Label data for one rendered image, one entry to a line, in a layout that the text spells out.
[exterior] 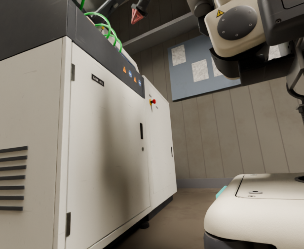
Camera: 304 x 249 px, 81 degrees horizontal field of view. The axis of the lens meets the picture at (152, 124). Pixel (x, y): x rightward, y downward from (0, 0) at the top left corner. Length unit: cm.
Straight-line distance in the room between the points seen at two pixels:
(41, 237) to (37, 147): 25
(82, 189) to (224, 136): 206
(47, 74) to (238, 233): 67
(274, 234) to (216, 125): 222
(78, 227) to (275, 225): 52
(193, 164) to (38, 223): 212
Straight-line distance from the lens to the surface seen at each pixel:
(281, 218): 34
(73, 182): 62
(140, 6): 125
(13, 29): 99
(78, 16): 84
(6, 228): 76
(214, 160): 247
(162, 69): 303
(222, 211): 34
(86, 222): 68
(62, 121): 60
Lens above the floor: 35
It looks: 12 degrees up
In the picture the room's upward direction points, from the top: 4 degrees counter-clockwise
